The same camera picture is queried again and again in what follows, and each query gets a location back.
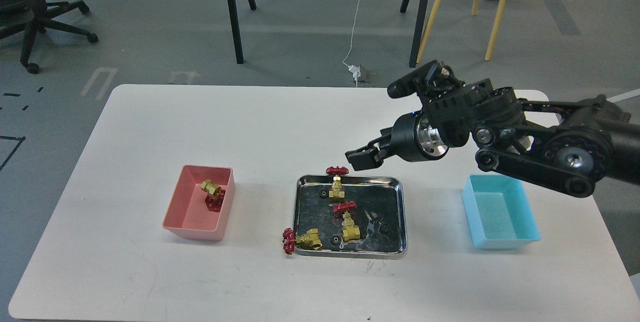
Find white cable with plug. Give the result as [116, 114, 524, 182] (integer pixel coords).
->
[342, 0, 368, 85]

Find pink plastic box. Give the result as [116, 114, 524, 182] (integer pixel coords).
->
[162, 164, 235, 242]

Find brass valve top red handle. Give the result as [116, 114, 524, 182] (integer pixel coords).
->
[326, 165, 350, 201]

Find black office chair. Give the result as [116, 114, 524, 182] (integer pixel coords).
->
[1, 0, 99, 74]

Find brass valve red handle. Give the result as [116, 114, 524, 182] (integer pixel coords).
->
[326, 165, 350, 201]
[200, 179, 226, 213]
[282, 228, 323, 255]
[333, 201, 362, 243]

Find small black gear bottom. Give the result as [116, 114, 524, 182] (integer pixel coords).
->
[330, 235, 341, 246]

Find stainless steel tray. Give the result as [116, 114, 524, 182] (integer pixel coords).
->
[291, 174, 409, 259]

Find blue plastic box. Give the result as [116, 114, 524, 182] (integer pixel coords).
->
[462, 174, 541, 250]

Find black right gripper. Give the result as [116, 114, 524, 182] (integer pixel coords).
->
[345, 112, 450, 171]

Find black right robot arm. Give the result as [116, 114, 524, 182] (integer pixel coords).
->
[345, 60, 640, 198]

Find yellow wooden legs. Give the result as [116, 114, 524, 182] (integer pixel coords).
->
[416, 0, 518, 63]

